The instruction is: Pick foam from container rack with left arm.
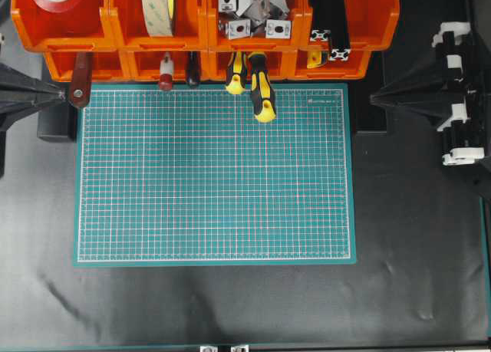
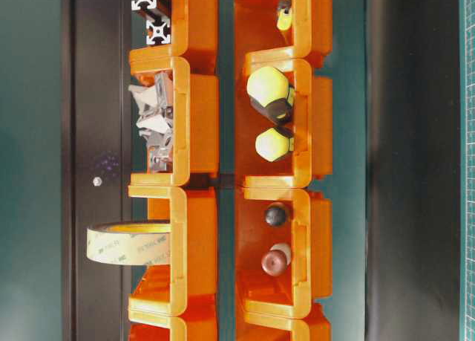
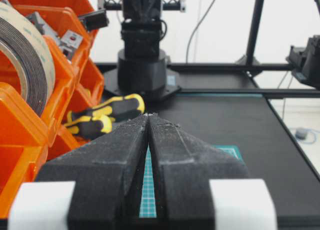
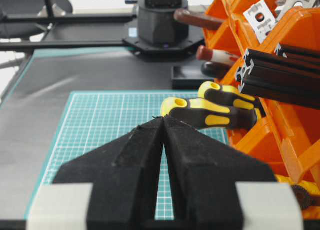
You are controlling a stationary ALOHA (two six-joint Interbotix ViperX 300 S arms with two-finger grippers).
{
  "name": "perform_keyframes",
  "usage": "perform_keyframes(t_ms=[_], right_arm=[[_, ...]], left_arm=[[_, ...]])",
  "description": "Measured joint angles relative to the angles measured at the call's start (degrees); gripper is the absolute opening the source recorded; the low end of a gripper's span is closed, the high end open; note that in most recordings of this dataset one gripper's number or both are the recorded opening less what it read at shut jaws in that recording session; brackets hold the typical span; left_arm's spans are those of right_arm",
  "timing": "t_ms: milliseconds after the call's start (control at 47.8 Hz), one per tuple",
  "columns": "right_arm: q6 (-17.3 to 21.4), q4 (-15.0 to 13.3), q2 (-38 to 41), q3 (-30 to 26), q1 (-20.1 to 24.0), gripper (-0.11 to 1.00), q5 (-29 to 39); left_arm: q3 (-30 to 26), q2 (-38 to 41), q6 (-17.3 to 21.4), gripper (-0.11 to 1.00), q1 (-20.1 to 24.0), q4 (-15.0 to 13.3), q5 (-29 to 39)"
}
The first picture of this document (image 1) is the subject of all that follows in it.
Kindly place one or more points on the white red handle tool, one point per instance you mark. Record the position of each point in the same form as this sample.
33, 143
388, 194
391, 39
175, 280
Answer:
165, 82

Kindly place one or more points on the brown wooden handle tool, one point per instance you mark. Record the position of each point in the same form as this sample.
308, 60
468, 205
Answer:
80, 86

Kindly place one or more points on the yellow tool in bin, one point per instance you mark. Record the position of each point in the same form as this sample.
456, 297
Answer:
314, 59

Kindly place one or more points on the metal brackets pile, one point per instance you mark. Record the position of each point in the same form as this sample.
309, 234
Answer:
259, 11

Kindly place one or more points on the short yellow black screwdriver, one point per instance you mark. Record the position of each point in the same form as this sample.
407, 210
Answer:
236, 74

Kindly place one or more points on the metal corner bracket right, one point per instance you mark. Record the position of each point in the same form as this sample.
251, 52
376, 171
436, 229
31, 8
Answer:
278, 29

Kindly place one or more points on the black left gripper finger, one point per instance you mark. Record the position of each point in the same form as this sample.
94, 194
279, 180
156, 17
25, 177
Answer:
22, 96

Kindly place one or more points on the dark handle tool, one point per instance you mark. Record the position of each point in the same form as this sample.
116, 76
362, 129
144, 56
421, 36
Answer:
193, 70

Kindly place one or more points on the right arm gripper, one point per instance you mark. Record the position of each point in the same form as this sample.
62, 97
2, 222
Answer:
446, 92

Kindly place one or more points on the foam tape roll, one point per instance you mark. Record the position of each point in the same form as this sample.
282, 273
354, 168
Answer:
158, 17

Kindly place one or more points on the long yellow black screwdriver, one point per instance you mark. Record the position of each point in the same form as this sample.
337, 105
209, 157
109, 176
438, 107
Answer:
262, 94

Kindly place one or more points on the green cutting mat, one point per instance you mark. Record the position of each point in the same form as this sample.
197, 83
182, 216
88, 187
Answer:
191, 178

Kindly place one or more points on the black aluminium profile left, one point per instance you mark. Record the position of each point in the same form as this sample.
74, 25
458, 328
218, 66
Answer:
320, 23

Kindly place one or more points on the metal corner bracket left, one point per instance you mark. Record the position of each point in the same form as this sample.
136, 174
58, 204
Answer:
237, 29

